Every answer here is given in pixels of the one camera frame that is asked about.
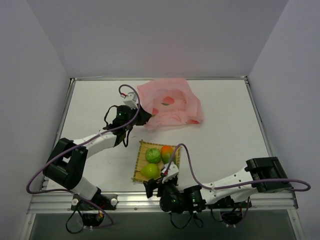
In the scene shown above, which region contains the green fake pear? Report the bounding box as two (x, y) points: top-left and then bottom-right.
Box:
(140, 163), (160, 179)

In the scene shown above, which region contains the green fake guava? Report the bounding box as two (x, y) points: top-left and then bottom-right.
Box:
(145, 148), (162, 164)

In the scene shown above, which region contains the green orange fake mango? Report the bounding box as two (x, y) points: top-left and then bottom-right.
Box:
(161, 145), (177, 164)

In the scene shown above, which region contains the pink plastic bag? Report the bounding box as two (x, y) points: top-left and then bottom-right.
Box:
(137, 78), (204, 130)

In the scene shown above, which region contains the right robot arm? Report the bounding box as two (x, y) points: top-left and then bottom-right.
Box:
(143, 157), (292, 214)

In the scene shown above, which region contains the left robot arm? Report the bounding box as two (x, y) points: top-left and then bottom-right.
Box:
(42, 105), (152, 210)

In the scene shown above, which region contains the woven bamboo mat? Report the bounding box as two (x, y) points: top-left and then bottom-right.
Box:
(132, 140), (176, 183)

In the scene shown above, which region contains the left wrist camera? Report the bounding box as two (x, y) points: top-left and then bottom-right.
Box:
(122, 92), (138, 109)

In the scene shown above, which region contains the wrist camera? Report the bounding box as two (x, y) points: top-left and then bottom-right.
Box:
(161, 162), (179, 184)
(122, 92), (138, 109)

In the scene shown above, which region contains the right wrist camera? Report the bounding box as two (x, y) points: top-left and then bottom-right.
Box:
(161, 162), (179, 184)

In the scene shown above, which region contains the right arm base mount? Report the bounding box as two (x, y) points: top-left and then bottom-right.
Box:
(207, 196), (252, 228)

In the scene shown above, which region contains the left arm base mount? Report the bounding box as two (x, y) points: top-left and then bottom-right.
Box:
(71, 190), (118, 229)

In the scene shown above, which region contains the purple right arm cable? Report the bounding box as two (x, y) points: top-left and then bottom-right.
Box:
(163, 143), (311, 223)

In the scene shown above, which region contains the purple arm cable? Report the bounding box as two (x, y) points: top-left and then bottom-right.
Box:
(26, 84), (141, 229)
(163, 143), (311, 223)

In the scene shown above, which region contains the aluminium table frame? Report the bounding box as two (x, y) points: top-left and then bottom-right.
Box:
(38, 88), (298, 229)

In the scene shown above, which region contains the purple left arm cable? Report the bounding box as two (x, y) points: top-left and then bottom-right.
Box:
(26, 84), (141, 229)

